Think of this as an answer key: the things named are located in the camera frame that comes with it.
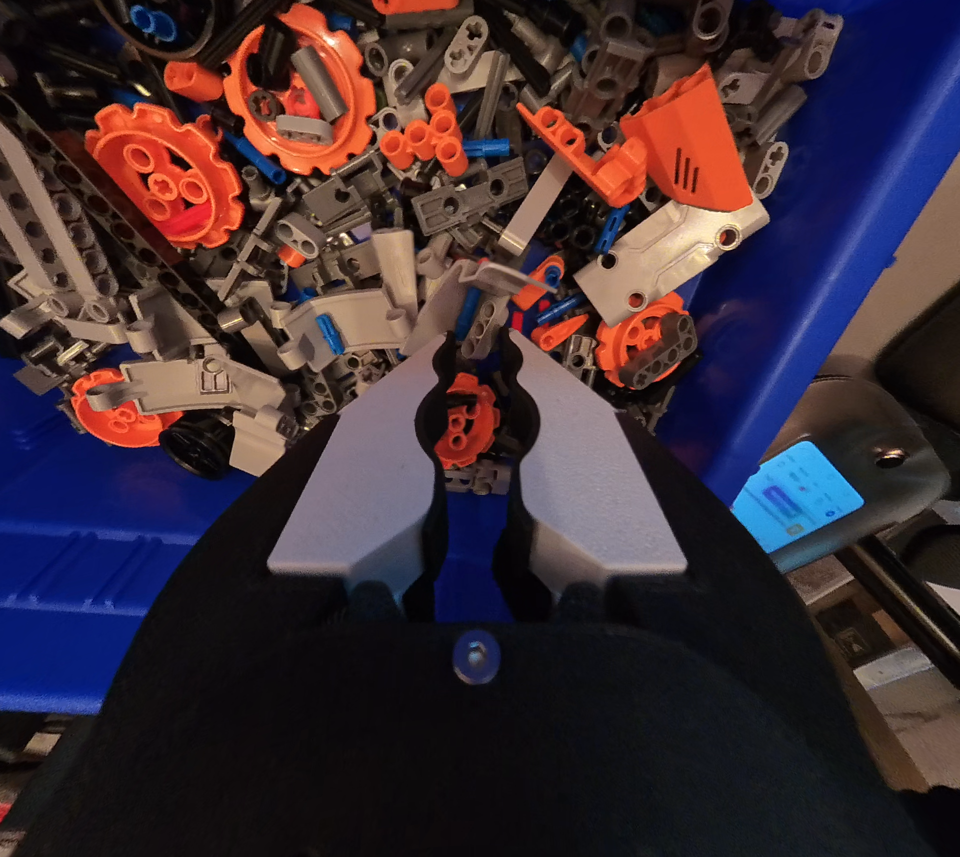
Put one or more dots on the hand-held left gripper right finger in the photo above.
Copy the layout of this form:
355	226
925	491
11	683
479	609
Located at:
600	497

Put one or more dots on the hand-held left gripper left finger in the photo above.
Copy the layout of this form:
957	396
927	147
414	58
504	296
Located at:
352	497

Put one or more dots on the orange sprocket with grey beam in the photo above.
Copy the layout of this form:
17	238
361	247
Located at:
637	339

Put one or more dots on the pile of plastic building pieces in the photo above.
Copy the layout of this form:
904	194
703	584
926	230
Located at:
165	174

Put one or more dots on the blue plastic bin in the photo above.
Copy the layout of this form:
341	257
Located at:
825	197

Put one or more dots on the smartphone in leather holder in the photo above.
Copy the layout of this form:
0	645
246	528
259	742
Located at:
795	489

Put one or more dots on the black metal bar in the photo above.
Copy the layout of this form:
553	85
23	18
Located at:
900	606

